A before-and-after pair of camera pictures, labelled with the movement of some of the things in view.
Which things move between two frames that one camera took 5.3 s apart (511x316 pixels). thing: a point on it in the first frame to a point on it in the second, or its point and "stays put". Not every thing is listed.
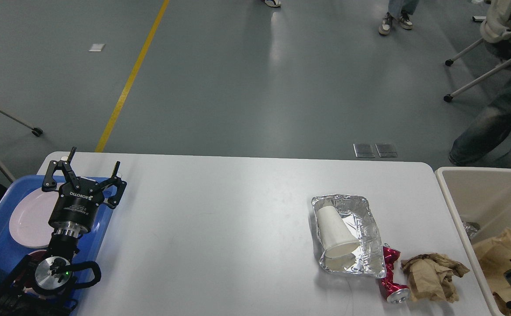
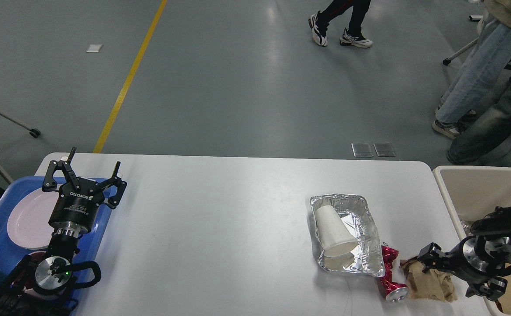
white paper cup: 336,238 stays put
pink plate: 29,223 stays put
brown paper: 430,277 stays put
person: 273,3 to 352,36
